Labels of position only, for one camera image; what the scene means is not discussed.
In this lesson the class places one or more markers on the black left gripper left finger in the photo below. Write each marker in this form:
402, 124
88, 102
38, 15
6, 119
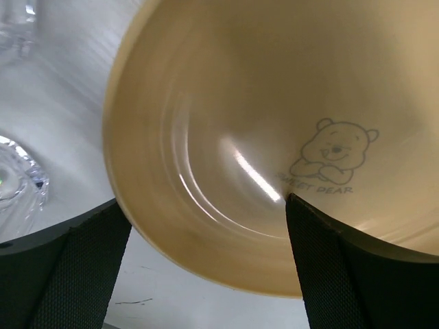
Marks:
64, 276

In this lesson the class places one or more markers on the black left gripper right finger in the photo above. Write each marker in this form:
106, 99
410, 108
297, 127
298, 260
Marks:
350, 279

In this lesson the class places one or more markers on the clear plastic cup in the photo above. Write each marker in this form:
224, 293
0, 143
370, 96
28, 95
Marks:
24, 187
18, 29

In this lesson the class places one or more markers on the yellow bear plate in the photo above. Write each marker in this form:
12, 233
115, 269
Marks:
216, 111

